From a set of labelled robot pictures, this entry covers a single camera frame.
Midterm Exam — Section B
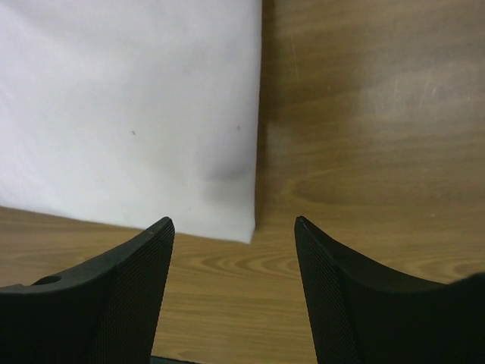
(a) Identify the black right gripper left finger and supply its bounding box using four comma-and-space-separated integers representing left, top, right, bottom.
1, 217, 175, 363

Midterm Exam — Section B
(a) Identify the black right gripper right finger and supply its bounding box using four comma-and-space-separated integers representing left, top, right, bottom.
294, 216, 484, 363

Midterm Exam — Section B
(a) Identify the white t shirt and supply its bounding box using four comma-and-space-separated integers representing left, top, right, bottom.
1, 1, 262, 243

